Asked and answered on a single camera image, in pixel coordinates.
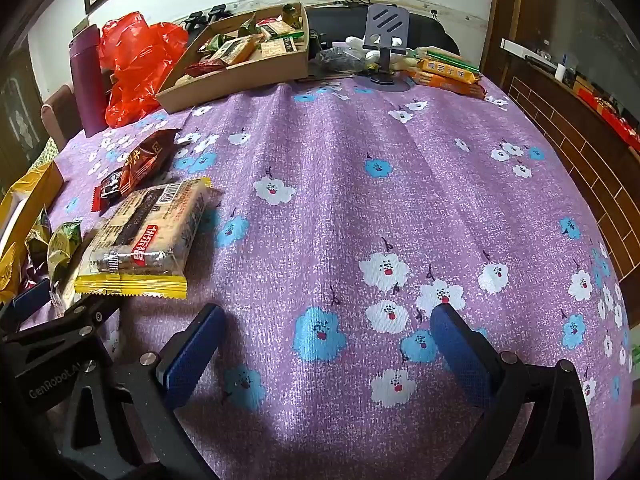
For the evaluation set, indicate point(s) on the pink chair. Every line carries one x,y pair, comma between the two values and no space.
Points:
60,115

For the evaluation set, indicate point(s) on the orange biscuit packet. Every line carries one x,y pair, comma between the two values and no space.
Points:
440,87
447,71

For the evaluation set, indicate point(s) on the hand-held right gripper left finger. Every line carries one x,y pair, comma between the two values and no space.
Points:
195,355

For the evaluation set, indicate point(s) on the red-brown snack packet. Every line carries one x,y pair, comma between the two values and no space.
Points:
147,157

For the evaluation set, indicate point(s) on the white cup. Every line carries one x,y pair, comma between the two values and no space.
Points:
560,72

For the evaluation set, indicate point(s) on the purple thermos bottle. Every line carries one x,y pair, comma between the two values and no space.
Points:
87,85

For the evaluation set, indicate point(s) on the dark wooden cabinet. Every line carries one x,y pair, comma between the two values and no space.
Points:
20,110

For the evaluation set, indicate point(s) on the wooden door frame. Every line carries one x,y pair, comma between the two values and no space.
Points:
505,10

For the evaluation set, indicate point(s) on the red packages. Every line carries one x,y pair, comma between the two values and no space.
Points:
612,115

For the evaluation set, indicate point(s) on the green snack packet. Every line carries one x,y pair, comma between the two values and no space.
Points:
37,240
62,250

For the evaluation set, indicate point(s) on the red plastic bag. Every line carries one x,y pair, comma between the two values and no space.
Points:
135,60

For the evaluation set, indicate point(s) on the yellow cardboard box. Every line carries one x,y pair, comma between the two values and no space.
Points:
30,195

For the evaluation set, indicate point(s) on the dark grey crumpled bag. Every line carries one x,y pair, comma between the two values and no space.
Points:
340,57

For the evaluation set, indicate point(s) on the small dark red snack packet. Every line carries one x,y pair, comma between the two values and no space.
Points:
112,187

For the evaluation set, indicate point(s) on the pile of assorted snack packets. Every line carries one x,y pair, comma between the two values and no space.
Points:
235,50

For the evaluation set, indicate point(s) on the green patterned cushion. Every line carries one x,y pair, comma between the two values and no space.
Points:
46,152

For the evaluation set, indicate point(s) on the black plastic object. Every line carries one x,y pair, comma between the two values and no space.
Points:
200,19

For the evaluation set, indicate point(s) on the brown cardboard box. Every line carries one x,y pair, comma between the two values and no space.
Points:
240,80

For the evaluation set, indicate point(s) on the brown wooden sideboard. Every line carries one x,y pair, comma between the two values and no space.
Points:
575,145

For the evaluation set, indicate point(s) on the large yellow cracker packet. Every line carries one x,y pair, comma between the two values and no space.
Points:
145,230

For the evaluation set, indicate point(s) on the small white object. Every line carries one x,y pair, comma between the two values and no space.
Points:
362,45

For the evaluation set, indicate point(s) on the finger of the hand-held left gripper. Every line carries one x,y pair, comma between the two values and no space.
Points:
87,314
30,297

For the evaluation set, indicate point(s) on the grey phone stand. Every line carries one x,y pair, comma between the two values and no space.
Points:
387,22

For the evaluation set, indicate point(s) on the green and white biscuit packet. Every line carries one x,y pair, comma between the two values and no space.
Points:
440,55

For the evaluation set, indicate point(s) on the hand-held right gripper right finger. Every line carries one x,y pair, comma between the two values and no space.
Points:
460,355

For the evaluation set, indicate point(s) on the white shelf box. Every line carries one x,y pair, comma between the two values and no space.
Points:
525,50

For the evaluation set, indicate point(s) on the purple floral tablecloth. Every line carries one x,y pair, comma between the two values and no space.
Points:
325,185

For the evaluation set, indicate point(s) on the small tan card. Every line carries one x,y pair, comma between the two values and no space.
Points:
80,25

